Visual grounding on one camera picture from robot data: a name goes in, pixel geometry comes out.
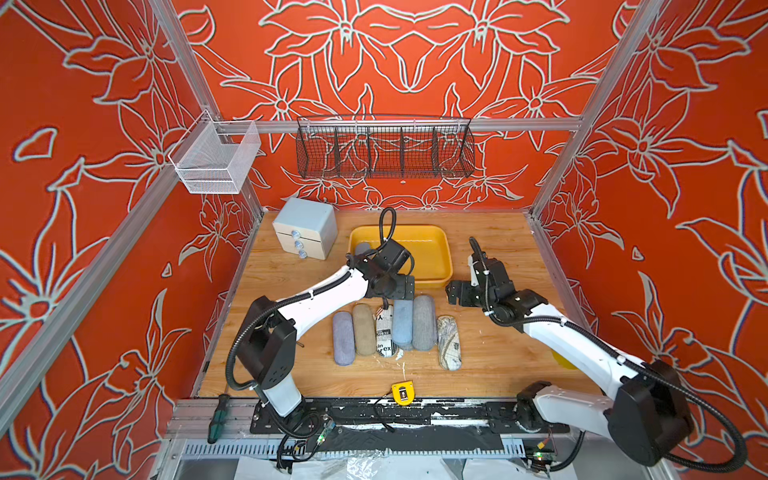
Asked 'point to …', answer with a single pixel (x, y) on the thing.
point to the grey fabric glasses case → (424, 323)
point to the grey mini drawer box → (305, 227)
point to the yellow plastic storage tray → (431, 249)
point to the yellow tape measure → (404, 392)
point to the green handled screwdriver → (216, 422)
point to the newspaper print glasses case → (384, 326)
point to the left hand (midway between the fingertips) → (399, 287)
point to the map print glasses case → (448, 343)
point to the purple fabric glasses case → (343, 338)
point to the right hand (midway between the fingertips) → (460, 284)
